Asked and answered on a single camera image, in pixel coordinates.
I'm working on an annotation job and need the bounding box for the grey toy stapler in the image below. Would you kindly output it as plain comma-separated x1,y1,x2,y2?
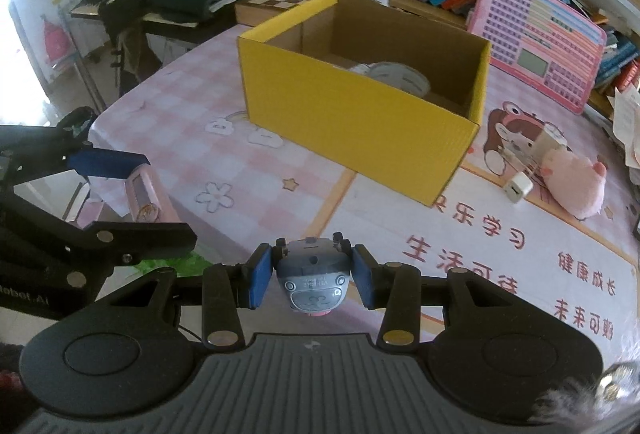
273,232,352,317

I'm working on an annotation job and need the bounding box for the pink plush pig toy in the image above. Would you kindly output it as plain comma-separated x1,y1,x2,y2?
540,148,608,220

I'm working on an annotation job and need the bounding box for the pink comb case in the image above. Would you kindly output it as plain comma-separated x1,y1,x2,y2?
125,164,180,224

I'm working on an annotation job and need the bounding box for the stack of papers and books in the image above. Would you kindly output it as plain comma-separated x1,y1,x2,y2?
608,87,640,170

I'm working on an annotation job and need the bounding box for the white charger plug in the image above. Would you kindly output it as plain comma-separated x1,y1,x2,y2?
503,172,534,203

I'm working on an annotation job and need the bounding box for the small beige cube box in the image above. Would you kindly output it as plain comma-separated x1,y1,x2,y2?
530,123,567,164

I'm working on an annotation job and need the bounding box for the pink checkered table mat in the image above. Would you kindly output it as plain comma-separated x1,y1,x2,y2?
90,27,638,362

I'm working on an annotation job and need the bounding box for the clear tape roll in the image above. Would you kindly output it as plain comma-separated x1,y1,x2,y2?
349,61,431,98

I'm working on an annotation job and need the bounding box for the yellow cardboard box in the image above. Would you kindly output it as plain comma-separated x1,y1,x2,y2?
238,0,491,206

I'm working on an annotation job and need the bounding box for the pink learning tablet toy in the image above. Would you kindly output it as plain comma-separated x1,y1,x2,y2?
468,0,606,114

